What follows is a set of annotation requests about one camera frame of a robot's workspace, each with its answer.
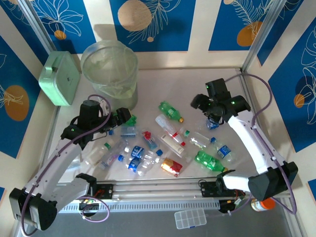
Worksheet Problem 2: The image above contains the clear compartment organiser box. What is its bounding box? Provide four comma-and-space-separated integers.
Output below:
174, 208, 207, 230

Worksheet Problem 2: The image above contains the jar with orange lid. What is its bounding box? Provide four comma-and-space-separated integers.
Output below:
251, 197, 276, 213

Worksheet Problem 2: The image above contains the black base electronics module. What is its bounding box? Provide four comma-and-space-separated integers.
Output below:
218, 197, 247, 215
78, 197, 101, 218

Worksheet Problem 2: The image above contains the clear bottle white label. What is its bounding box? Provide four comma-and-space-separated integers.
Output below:
160, 133, 189, 158

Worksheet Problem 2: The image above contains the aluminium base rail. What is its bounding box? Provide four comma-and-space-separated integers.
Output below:
57, 176, 292, 201

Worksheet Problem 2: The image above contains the slotted grey cable duct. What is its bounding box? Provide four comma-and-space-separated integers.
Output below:
56, 200, 220, 213

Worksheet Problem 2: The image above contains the clear bottle red yellow label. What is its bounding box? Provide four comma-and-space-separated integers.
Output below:
160, 154, 195, 178

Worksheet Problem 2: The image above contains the clear bottle red cap blue label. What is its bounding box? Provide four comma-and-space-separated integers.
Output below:
141, 130, 158, 150

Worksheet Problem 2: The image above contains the aluminium frame post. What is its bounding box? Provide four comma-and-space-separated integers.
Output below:
17, 0, 59, 54
241, 0, 288, 72

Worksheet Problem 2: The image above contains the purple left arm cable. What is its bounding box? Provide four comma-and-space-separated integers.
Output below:
21, 94, 111, 237

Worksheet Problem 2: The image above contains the mint green plastic case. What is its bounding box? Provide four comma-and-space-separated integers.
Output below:
38, 51, 81, 107

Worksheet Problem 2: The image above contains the clear square bottle blue band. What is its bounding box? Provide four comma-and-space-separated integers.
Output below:
108, 126, 139, 139

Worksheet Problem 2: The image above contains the aluminium table side rail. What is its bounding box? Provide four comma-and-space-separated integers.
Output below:
239, 69, 292, 196

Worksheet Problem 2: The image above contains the crushed clear bottle blue label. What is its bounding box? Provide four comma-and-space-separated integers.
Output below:
196, 118, 221, 131

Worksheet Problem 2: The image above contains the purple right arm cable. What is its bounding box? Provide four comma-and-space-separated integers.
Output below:
222, 73, 297, 215

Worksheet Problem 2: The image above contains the clear bin with plastic liner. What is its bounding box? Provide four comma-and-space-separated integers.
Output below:
80, 40, 139, 111

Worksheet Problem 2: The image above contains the white-capped bottle blue label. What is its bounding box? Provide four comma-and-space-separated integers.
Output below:
124, 145, 158, 163

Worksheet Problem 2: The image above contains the clear bottle pink label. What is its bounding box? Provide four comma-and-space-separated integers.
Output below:
98, 139, 129, 171

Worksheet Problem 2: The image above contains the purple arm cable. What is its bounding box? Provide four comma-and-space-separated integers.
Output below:
222, 73, 297, 215
21, 94, 111, 237

